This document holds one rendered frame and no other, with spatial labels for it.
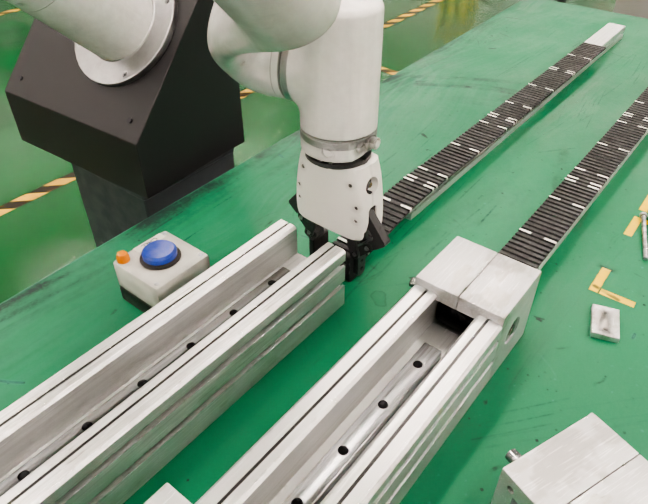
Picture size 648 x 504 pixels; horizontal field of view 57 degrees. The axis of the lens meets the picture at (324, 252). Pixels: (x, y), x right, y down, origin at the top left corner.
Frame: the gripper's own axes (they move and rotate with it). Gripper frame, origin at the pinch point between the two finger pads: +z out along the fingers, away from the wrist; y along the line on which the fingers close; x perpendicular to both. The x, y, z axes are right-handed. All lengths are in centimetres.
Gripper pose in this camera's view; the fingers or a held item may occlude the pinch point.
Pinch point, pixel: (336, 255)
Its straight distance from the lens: 76.6
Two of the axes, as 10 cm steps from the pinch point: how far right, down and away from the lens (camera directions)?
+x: -6.2, 4.9, -6.1
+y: -7.8, -3.9, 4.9
